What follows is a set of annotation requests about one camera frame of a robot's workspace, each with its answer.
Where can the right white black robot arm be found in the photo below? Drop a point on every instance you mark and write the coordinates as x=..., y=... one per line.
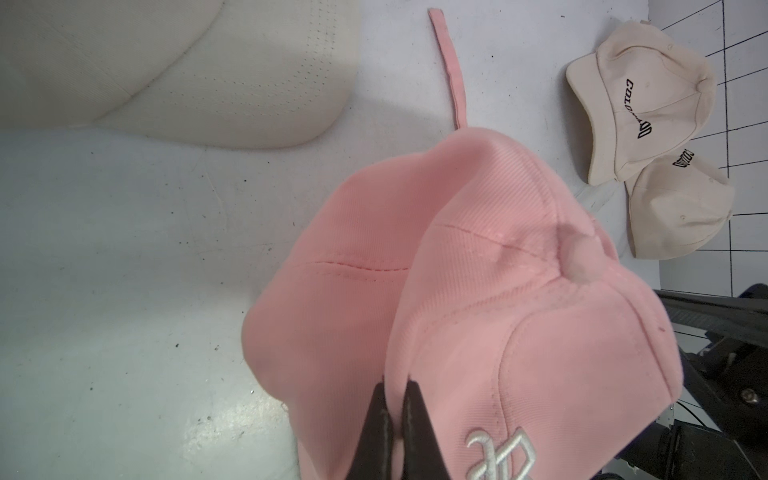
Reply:
x=728, y=379

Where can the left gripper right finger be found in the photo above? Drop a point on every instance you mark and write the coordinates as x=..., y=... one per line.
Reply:
x=422, y=456

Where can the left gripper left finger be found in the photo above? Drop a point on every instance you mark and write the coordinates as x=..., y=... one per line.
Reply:
x=372, y=458

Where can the pink cap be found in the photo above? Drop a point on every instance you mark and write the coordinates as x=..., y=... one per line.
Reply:
x=317, y=337
x=538, y=354

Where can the pink cap back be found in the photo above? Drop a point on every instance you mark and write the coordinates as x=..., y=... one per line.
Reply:
x=538, y=354

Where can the beige cap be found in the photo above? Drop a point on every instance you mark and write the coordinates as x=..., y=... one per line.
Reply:
x=231, y=74
x=677, y=204
x=645, y=96

